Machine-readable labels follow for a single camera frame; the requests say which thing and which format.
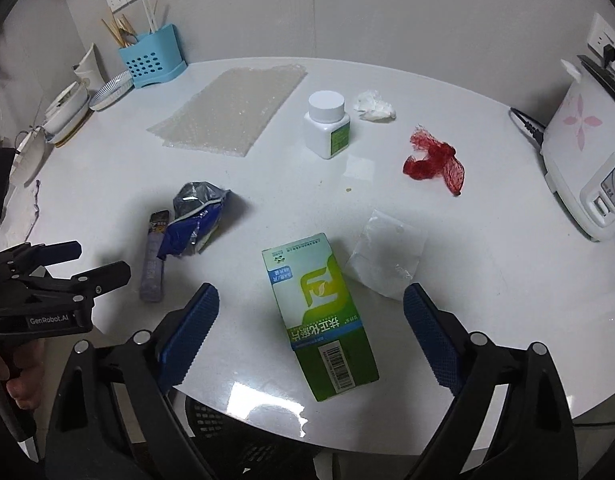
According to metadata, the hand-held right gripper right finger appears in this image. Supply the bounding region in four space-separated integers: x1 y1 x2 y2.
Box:
403 282 579 480

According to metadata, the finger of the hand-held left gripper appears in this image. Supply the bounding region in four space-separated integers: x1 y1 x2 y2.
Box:
41 260 133 306
0 240 84 278

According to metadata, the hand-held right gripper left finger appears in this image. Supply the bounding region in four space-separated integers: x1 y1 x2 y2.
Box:
46 282 220 480

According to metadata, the blue silver snack wrapper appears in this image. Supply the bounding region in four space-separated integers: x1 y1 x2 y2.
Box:
156 181 232 260

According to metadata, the green and white carton box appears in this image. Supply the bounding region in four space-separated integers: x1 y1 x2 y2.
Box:
260 232 380 403

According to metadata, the red mesh net bag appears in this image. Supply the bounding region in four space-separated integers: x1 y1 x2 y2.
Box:
403 127 469 198

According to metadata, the clear bubble wrap sheet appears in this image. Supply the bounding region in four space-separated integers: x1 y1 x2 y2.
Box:
146 63 309 157

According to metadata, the person's left hand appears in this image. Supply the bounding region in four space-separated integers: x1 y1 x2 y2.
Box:
0 346 45 411

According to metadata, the grey stick packet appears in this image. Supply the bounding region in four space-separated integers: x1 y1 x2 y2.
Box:
138 209 171 304

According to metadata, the clear plastic bag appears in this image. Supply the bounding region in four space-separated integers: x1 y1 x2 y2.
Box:
344 208 429 301

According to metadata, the stack of white dishes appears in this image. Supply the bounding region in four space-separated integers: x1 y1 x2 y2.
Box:
42 82 93 149

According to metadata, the striped rim plate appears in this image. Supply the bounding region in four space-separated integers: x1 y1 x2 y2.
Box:
88 71 134 112

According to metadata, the small clear plastic film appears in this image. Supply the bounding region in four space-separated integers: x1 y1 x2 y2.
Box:
347 157 376 181

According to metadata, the white cup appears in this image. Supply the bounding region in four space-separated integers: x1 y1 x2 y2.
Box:
72 42 104 92

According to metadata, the blue utensil holder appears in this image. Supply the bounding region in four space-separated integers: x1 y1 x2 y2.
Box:
118 23 188 90

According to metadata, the bundle of wooden chopsticks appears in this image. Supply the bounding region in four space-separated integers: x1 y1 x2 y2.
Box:
100 13 136 49

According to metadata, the white flowered rice cooker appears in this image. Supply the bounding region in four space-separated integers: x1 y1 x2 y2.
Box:
539 54 615 242

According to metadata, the white pill bottle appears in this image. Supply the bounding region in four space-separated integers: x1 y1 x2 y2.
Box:
303 90 351 161

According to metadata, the crumpled white tissue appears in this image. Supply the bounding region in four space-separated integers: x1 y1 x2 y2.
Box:
353 89 397 122

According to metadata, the black power cable plug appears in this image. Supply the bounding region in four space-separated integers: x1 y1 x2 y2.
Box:
509 107 546 149

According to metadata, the white wall socket with plug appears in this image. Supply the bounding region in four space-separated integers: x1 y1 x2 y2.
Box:
586 11 615 79

